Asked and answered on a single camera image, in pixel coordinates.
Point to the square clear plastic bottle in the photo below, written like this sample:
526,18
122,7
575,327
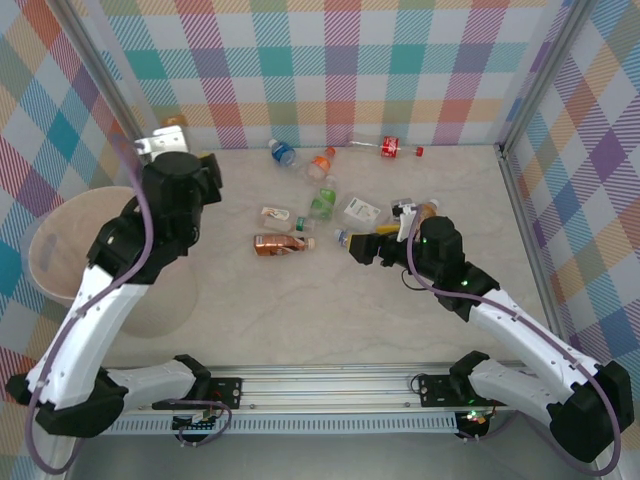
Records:
360,210

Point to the amber tea plastic bottle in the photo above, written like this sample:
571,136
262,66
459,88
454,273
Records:
429,207

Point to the blue cap clear bottle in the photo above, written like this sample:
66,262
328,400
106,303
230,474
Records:
341,236

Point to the orange translucent plastic bottle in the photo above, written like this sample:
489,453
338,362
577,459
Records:
174,120

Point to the green label plastic bottle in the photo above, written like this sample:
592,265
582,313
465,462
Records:
322,202

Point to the blue label plastic bottle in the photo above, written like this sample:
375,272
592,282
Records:
282,152

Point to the red label cola bottle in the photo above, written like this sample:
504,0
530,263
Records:
390,146

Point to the clear bottle white label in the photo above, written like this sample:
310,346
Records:
274,215

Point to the orange label plastic bottle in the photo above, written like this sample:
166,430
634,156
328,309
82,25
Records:
320,162

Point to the copper brown plastic bottle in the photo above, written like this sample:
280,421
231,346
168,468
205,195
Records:
275,245

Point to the beige round plastic bin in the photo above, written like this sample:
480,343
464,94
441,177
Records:
70,235

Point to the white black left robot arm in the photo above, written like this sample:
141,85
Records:
95,320

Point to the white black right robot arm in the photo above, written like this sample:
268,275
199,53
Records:
525,330

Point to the right electronics board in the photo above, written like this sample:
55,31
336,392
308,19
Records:
475,419

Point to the electronics board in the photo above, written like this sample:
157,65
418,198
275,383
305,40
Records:
475,419
197,422

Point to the grey metal shelf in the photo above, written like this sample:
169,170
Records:
325,460

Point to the left electronics board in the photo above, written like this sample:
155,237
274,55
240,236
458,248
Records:
197,422

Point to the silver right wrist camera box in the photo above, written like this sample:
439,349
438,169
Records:
402,206

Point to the aluminium right side rail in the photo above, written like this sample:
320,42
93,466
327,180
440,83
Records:
537,250

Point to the aluminium left frame post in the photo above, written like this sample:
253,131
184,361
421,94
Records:
100,60

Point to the aluminium frame post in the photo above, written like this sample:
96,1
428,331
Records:
546,75
100,60

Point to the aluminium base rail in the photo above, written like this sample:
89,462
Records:
325,385

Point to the aluminium right frame post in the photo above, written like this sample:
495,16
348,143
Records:
546,75

